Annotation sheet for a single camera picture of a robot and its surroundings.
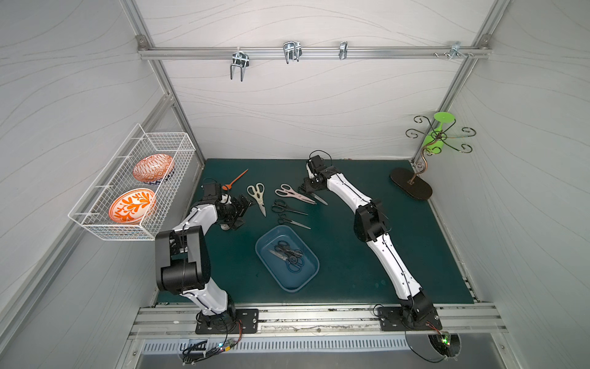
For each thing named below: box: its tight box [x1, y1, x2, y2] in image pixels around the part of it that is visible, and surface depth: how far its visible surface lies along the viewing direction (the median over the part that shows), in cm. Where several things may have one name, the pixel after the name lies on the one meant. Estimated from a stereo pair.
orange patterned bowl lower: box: [109, 188, 157, 225], surface depth 64 cm
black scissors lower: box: [277, 213, 312, 230], surface depth 100 cm
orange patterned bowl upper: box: [132, 153, 176, 185], surface depth 73 cm
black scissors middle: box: [271, 199, 309, 217], surface depth 104 cm
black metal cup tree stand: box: [390, 115, 477, 200], surface depth 107 cm
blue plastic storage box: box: [255, 225, 321, 294], surface depth 88 cm
